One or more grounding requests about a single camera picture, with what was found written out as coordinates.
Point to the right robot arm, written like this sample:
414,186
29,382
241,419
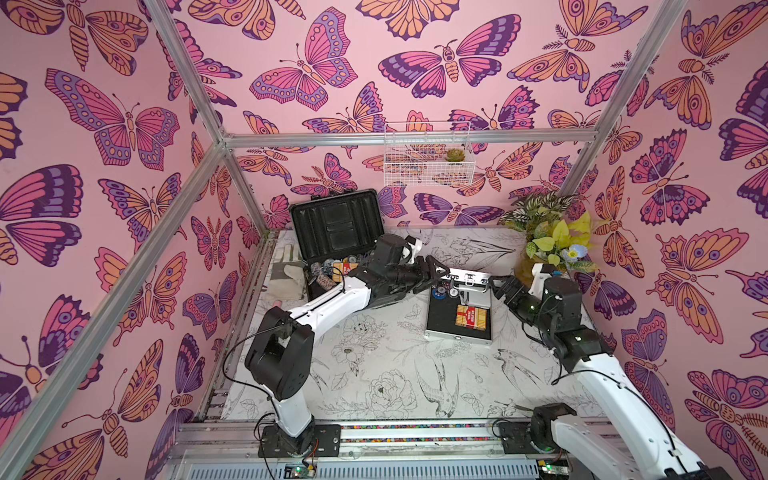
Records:
606,396

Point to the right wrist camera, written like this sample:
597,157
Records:
540,273

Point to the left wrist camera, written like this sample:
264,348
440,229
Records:
392,249

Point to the white wire basket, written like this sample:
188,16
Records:
416,158

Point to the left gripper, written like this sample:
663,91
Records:
422,280

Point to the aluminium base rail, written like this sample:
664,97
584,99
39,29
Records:
471,449

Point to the large black poker case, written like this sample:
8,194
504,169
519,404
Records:
335,227

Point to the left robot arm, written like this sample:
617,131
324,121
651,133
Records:
279,357

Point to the orange playing card box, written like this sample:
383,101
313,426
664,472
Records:
341,269

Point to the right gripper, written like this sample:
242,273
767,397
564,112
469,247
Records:
513,293

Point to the potted green plant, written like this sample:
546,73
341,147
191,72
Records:
551,239

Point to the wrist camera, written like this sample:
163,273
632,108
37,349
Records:
392,249
540,273

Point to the orange card box small case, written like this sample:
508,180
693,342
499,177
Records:
472,317

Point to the beige work glove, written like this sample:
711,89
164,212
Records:
286,281

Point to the small succulent in basket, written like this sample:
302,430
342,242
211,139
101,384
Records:
455,155

